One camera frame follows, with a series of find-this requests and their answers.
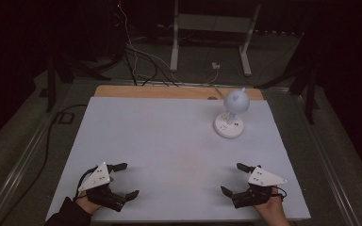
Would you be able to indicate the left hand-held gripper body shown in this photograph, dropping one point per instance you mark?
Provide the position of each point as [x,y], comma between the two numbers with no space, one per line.
[95,179]

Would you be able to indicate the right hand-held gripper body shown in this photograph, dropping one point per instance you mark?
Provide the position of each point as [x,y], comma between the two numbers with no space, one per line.
[264,178]

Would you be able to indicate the person's left hand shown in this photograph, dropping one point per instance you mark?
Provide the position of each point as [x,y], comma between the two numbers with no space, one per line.
[88,206]

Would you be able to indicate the person's right hand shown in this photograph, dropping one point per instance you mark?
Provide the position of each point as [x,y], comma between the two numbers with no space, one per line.
[272,211]

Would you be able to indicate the pale grey table mat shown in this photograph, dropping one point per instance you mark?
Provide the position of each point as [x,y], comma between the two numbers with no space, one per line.
[169,141]

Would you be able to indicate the white round-base desk lamp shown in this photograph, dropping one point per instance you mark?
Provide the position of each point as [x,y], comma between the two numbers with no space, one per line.
[236,102]

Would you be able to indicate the black stand legs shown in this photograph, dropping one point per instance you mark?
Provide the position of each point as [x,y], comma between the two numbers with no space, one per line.
[308,91]
[56,73]

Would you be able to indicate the white plug adapter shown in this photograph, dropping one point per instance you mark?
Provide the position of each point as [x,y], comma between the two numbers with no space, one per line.
[215,66]

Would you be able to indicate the aluminium floor rail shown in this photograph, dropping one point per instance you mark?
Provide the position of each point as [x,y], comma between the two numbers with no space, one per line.
[326,163]
[22,157]

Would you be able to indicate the white metal stand frame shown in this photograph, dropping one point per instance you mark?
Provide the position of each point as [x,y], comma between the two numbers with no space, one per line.
[215,22]

